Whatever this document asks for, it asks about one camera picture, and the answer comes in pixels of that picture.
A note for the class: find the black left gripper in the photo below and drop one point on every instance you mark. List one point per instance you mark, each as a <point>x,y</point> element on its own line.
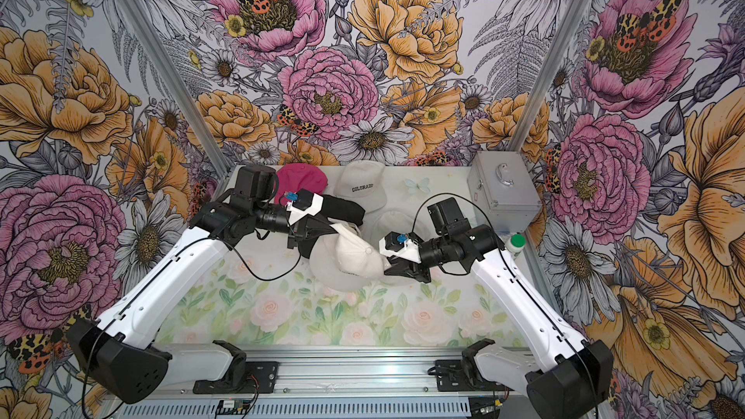
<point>312,229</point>

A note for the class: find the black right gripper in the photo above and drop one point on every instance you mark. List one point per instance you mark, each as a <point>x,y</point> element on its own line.
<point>406,268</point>

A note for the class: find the black cap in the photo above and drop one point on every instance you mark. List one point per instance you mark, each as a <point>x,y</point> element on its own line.
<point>346,209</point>

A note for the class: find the white colorado cap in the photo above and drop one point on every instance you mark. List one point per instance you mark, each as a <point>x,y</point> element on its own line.
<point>361,182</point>
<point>344,261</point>
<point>396,221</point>

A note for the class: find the pink cap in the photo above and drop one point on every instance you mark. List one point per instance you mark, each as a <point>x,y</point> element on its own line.
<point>297,176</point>

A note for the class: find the white Colorado cap front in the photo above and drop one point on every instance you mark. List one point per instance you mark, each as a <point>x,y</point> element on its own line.
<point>396,221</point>

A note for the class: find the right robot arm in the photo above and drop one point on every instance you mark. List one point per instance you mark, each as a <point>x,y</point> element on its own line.
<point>564,376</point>

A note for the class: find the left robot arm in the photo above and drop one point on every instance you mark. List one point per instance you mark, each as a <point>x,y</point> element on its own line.
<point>117,349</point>

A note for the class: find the white bottle green lid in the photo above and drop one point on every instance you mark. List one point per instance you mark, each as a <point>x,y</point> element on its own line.
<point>515,244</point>

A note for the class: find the silver metal case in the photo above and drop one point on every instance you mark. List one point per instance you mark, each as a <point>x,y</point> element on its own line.
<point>500,184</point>

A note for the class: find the perforated metal tray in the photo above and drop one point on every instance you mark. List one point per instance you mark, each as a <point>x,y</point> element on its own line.
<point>275,407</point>

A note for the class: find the small circuit board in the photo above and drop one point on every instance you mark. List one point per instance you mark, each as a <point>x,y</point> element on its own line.
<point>230,408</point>

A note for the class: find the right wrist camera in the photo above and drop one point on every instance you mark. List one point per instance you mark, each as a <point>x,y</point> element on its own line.
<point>399,246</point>

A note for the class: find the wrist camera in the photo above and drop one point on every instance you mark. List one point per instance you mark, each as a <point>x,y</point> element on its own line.
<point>302,204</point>
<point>399,246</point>

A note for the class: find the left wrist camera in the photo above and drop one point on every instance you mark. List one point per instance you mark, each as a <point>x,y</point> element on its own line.
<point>302,204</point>

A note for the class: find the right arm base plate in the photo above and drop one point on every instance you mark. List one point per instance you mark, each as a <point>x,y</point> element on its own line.
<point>451,376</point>

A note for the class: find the aluminium front rail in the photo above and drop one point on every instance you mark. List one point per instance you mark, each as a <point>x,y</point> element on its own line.
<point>368,371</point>

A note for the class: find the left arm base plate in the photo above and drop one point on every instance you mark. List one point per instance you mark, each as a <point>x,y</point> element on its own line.
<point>244,378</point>

